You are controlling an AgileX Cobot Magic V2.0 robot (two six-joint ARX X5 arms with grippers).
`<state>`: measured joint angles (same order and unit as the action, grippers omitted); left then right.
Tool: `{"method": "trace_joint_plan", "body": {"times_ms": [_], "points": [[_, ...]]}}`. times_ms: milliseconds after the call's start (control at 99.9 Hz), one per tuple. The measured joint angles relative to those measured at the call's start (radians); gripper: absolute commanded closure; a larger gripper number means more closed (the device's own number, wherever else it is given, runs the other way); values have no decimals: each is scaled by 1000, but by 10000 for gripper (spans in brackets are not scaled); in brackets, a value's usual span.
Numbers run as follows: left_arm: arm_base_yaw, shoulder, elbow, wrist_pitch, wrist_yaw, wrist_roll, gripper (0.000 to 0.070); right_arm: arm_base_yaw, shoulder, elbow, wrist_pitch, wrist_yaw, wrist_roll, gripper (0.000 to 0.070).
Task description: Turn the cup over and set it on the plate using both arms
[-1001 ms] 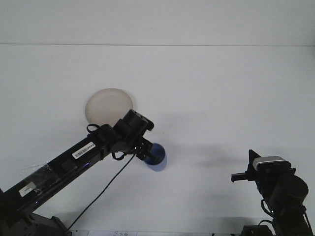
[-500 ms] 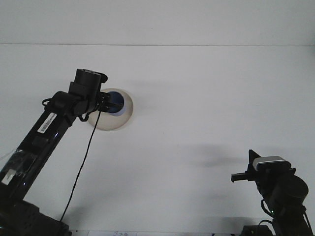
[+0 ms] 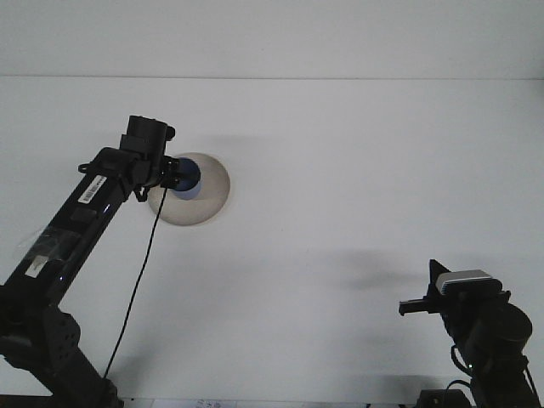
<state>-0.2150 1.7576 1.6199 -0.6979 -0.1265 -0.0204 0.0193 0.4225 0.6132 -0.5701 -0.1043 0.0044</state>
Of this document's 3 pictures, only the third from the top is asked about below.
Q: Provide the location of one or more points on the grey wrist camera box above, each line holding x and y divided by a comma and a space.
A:
466, 281

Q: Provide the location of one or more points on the pale round plate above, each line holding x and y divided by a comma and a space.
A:
212, 191

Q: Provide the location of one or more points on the pale blue cup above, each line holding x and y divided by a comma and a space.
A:
190, 192

